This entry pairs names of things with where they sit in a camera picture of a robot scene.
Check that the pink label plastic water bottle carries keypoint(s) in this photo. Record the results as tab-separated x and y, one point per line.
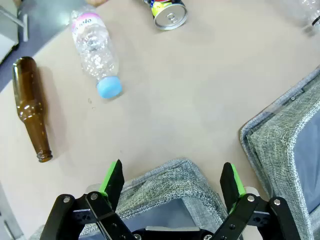
95	50

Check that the white desk with wooden top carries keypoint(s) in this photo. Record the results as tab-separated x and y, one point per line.
7	45

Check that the grey fabric basket marked bottle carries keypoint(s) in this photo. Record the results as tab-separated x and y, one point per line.
165	185

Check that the brown glass beer bottle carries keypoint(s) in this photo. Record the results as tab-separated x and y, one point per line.
27	100

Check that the crushed blue Pepsi can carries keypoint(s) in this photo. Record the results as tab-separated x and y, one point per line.
170	17

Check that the person's right hand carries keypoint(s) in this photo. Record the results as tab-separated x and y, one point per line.
96	2

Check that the grey fabric basket marked plastic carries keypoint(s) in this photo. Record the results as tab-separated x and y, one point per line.
277	150

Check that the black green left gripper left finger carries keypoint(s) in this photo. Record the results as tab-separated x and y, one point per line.
110	190

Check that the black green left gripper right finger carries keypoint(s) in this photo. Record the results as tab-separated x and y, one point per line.
232	190

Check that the clear label-free plastic bottle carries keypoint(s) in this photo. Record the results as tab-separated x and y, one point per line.
307	12

